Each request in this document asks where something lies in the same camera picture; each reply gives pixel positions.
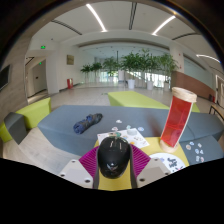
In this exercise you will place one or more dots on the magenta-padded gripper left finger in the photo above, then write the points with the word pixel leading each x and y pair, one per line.
pixel 88 161

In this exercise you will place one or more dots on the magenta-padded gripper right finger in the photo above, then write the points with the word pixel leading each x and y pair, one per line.
pixel 141 163

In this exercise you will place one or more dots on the black computer mouse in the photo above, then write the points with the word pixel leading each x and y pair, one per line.
pixel 113 156

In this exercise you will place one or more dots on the round white printed mouse pad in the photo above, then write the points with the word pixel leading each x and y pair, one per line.
pixel 170 163

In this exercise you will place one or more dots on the white sticker sheet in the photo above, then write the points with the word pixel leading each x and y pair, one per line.
pixel 138 140

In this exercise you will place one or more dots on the dark blue folded umbrella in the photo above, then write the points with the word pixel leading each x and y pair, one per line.
pixel 86 122

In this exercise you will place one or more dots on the grey upholstered bench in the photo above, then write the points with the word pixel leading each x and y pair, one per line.
pixel 60 130
pixel 213 150
pixel 208 126

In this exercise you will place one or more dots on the small white loose sticker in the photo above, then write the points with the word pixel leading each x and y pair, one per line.
pixel 119 121

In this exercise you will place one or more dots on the group of small loose stickers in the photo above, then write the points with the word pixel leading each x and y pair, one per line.
pixel 188 147

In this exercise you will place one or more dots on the lime green bench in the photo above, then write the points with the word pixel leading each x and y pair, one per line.
pixel 196 108
pixel 36 113
pixel 133 98

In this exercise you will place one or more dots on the red fire extinguishers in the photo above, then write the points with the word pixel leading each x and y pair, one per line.
pixel 69 83

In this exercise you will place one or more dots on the dark grey seat block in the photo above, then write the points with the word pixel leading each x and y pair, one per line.
pixel 15 126

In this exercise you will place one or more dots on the white door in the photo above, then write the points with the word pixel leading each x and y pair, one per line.
pixel 40 78

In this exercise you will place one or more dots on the group of potted green plants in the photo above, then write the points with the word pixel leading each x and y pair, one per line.
pixel 133 63

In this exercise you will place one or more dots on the green exit sign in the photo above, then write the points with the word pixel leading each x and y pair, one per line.
pixel 43 47

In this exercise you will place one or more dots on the group of ceiling light strips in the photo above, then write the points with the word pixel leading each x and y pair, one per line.
pixel 96 16

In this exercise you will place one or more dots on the framed wall picture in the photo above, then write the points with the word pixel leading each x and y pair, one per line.
pixel 70 59

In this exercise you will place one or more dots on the black wall screen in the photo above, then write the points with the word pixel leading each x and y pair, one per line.
pixel 4 77

